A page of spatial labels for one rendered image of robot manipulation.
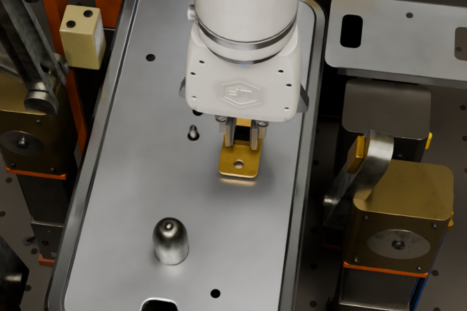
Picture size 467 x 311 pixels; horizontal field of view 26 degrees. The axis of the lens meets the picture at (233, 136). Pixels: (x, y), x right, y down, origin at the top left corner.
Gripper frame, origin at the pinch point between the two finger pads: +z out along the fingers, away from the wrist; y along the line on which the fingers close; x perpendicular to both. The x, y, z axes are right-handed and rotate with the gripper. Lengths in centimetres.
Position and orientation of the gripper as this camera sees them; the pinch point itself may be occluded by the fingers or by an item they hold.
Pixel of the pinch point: (243, 124)
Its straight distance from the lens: 97.4
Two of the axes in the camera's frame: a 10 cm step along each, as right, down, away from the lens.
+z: 0.0, 5.3, 8.5
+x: 1.4, -8.4, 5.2
